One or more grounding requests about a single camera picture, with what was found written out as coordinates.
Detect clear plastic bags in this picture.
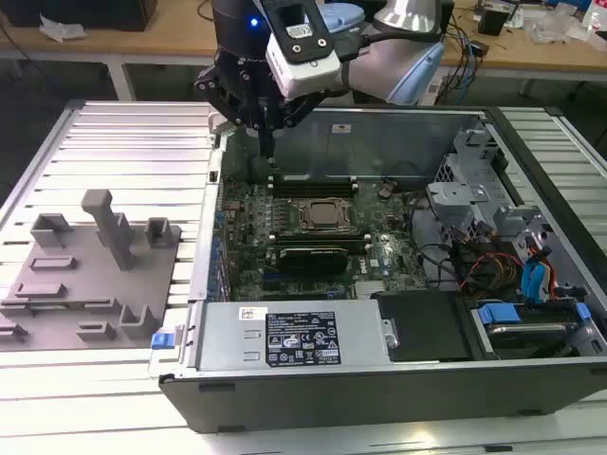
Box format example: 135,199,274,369
525,4,594,46

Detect black plastic shroud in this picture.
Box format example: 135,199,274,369
369,289,475,365

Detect small black box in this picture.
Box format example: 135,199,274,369
477,5,511,35

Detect hard disk in blue carrier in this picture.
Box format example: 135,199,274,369
469,302,592,361

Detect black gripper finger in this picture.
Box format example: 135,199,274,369
192,67,268,159
267,96,315,160

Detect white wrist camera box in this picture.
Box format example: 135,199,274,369
264,35,343,99

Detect red yellow wire bundle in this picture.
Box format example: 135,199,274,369
462,250,521,293

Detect grey parts rack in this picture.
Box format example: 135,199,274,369
0,188,185,353

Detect grey metal drive cage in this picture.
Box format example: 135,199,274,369
425,126,559,247

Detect wooden desk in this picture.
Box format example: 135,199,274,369
0,0,607,103

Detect large black equipment box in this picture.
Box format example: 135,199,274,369
4,0,157,32

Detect blue flat wire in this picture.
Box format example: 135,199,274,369
520,246,555,310

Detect silver power supply unit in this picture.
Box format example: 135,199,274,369
194,299,384,372

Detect white red box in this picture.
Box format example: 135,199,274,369
587,0,607,48

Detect metal socket cover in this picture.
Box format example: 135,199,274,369
296,197,355,232

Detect RAM slot with white latches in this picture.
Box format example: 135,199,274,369
268,185,359,193
267,174,359,184

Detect green motherboard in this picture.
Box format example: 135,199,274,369
215,174,431,302

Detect black open PC case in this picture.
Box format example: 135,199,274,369
147,101,607,435

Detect black camera cable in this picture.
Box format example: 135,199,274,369
331,27,456,65

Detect silver CPU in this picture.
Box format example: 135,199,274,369
306,202,341,225

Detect black NVIDIA graphics card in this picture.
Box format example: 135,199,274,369
277,245,348,275

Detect silver finned heatsink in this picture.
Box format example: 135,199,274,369
353,279,389,300

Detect crumpled white paper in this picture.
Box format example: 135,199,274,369
38,12,89,40

